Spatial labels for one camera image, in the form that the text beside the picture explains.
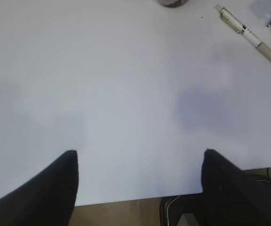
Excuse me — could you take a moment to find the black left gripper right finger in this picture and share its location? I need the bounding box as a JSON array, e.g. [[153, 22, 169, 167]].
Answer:
[[201, 149, 271, 226]]

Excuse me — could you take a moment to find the beige grip ballpoint pen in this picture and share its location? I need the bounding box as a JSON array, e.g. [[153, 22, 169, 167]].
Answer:
[[215, 5, 271, 62]]

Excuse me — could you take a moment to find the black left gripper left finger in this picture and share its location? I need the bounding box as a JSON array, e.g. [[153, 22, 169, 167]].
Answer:
[[0, 150, 79, 226]]

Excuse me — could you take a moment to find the brown coffee drink bottle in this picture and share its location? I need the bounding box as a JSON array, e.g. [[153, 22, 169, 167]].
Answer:
[[158, 0, 188, 8]]

